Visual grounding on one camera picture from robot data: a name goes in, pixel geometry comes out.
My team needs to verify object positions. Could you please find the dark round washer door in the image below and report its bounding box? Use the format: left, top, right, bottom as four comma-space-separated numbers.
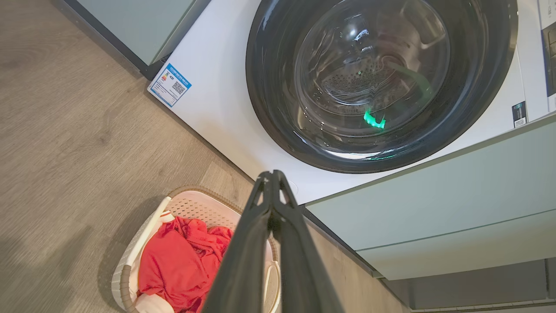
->
245, 0, 520, 174

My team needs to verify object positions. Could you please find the red shirt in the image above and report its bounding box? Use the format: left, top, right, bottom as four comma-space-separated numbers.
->
138, 216, 234, 313

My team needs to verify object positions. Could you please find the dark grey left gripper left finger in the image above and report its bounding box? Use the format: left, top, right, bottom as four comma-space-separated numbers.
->
202, 170, 274, 313

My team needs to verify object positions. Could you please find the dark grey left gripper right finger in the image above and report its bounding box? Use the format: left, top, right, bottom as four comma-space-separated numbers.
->
271, 170, 346, 313

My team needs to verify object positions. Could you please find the white garment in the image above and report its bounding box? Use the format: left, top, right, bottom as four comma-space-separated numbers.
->
135, 293, 174, 313

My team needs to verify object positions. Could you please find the black washer display panel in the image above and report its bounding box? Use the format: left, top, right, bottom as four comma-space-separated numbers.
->
541, 20, 556, 97

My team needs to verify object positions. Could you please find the small black QR sticker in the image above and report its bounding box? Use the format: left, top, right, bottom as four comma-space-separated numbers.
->
511, 101, 527, 129

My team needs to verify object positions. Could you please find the blue energy label sticker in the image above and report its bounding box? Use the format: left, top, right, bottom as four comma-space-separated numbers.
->
147, 63, 192, 108

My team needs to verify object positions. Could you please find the white Hisense washing machine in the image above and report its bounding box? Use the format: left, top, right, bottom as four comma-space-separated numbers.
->
147, 0, 556, 205

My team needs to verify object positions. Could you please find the white perforated laundry basket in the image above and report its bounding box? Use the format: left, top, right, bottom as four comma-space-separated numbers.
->
111, 186, 282, 313

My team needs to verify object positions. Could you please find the pale green cabinet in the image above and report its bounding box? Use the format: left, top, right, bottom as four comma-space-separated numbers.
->
304, 112, 556, 281
52, 0, 212, 81

